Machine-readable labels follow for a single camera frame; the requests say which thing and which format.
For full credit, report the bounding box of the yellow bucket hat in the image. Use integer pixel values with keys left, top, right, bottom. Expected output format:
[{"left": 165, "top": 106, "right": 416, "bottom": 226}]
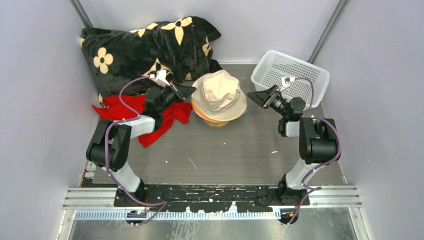
[{"left": 201, "top": 113, "right": 228, "bottom": 123}]

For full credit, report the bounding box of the beige bucket hat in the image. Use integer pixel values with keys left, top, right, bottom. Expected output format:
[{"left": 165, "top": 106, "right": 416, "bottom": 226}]
[{"left": 191, "top": 70, "right": 247, "bottom": 122}]

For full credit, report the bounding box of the orange bucket hat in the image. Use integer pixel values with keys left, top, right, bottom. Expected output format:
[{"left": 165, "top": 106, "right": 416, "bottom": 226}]
[{"left": 191, "top": 103, "right": 203, "bottom": 118}]

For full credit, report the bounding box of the wooden hat stand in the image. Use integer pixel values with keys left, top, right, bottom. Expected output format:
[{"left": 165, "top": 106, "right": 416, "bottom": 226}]
[{"left": 203, "top": 119, "right": 230, "bottom": 128}]

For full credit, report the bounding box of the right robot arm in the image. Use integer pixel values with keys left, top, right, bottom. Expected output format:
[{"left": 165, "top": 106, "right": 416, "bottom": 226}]
[{"left": 247, "top": 85, "right": 342, "bottom": 206}]

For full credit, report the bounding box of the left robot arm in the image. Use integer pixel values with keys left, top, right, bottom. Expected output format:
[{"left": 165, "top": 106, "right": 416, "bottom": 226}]
[{"left": 86, "top": 81, "right": 196, "bottom": 207}]

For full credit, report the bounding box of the white plastic basket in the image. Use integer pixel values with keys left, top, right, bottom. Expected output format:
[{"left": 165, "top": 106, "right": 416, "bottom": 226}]
[{"left": 250, "top": 50, "right": 331, "bottom": 108}]

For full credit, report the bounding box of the black floral plush pillow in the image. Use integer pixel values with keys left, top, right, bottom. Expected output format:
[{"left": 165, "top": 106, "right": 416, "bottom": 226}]
[{"left": 79, "top": 16, "right": 221, "bottom": 98}]

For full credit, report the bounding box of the red cloth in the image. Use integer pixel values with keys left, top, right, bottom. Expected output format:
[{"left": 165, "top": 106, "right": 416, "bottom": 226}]
[{"left": 92, "top": 94, "right": 193, "bottom": 148}]

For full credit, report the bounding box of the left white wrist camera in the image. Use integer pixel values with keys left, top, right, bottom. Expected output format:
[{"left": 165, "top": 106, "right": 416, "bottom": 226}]
[{"left": 149, "top": 69, "right": 170, "bottom": 88}]

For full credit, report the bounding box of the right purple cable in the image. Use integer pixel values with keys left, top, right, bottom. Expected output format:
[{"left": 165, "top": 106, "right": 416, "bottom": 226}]
[{"left": 288, "top": 76, "right": 343, "bottom": 226}]

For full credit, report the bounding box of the purple cable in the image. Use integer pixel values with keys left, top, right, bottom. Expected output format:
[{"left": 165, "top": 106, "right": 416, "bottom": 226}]
[
  {"left": 103, "top": 76, "right": 168, "bottom": 227},
  {"left": 288, "top": 76, "right": 343, "bottom": 226}
]

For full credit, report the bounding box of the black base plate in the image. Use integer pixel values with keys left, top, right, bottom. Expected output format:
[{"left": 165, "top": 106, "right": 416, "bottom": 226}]
[{"left": 113, "top": 184, "right": 311, "bottom": 214}]

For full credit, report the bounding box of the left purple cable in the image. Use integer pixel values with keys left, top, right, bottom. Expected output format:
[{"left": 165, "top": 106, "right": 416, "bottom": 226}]
[{"left": 103, "top": 76, "right": 168, "bottom": 227}]

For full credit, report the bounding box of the aluminium rail frame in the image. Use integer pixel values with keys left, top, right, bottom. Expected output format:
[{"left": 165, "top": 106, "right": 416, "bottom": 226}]
[{"left": 62, "top": 187, "right": 363, "bottom": 221}]

